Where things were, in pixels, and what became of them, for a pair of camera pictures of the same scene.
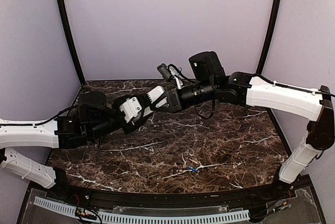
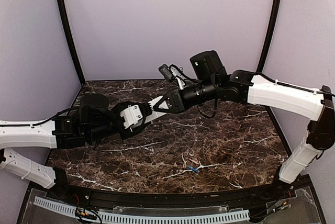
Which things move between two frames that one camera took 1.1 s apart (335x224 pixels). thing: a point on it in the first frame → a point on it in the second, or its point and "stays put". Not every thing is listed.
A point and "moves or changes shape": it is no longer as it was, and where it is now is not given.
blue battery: [192, 168] stays put
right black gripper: [174, 99] stays put
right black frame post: [272, 22] stays put
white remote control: [154, 94] moves or changes shape
